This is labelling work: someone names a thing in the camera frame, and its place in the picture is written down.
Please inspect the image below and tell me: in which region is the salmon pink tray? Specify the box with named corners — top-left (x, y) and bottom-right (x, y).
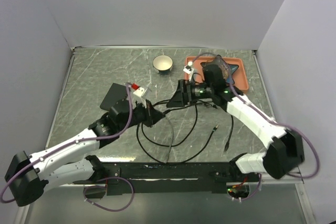
top-left (184, 55), bottom-right (249, 93)

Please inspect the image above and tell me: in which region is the dark blue star dish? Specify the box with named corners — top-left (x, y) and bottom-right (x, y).
top-left (201, 61), bottom-right (239, 84)

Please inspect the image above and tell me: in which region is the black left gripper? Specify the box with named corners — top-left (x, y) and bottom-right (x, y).
top-left (118, 98), bottom-right (165, 131)

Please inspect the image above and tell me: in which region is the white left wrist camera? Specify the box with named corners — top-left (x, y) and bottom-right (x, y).
top-left (131, 83), bottom-right (152, 108)

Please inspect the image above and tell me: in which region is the small white teal bowl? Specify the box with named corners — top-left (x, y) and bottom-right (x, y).
top-left (153, 55), bottom-right (173, 74)

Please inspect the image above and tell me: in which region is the clear glass bowl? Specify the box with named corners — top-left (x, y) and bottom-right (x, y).
top-left (205, 55), bottom-right (233, 83)

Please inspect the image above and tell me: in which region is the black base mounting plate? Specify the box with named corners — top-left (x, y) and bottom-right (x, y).
top-left (74, 162), bottom-right (259, 196)

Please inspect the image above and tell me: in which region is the black ethernet cable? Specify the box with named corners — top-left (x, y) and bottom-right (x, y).
top-left (191, 71), bottom-right (235, 152)
top-left (135, 99), bottom-right (220, 164)

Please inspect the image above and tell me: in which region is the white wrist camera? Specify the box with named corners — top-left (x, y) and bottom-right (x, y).
top-left (131, 83), bottom-right (152, 108)
top-left (183, 61), bottom-right (194, 77)

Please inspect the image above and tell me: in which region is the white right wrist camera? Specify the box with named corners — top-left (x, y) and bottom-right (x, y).
top-left (183, 61), bottom-right (194, 77)

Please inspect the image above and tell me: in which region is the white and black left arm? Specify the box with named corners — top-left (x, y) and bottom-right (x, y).
top-left (1, 100), bottom-right (165, 207)

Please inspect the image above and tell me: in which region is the grey ethernet cable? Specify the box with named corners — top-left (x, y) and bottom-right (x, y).
top-left (162, 113), bottom-right (175, 164)

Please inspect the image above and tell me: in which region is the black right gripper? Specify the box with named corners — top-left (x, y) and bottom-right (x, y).
top-left (166, 79), bottom-right (214, 108)

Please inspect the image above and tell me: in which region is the aluminium frame rail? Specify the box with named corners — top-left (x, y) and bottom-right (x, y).
top-left (26, 164), bottom-right (304, 188)

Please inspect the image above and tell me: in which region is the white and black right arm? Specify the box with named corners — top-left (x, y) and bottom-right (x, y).
top-left (167, 64), bottom-right (305, 182)

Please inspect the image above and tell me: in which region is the black network switch box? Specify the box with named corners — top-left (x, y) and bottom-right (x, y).
top-left (100, 83), bottom-right (127, 111)

